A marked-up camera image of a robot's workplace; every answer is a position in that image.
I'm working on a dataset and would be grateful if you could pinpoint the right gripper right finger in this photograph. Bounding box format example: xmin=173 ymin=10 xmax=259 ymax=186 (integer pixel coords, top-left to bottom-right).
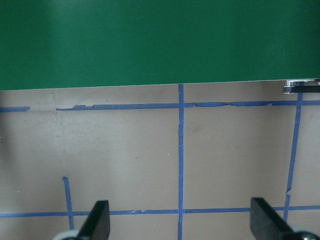
xmin=250 ymin=197 xmax=294 ymax=240

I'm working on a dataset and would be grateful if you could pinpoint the green conveyor belt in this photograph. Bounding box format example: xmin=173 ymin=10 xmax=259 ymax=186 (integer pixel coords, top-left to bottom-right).
xmin=0 ymin=0 xmax=320 ymax=91

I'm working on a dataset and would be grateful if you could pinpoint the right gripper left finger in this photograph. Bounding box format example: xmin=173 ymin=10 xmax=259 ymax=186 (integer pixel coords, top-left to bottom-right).
xmin=77 ymin=200 xmax=111 ymax=240

